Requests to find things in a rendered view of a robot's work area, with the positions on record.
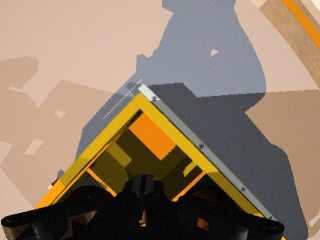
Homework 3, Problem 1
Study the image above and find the yellow crate with dividers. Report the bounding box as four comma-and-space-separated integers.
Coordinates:
34, 93, 263, 217

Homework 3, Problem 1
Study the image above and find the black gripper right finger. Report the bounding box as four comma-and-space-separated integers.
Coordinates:
142, 175, 285, 240

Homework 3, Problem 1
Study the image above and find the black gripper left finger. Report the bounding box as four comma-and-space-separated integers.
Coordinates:
1, 174, 144, 240

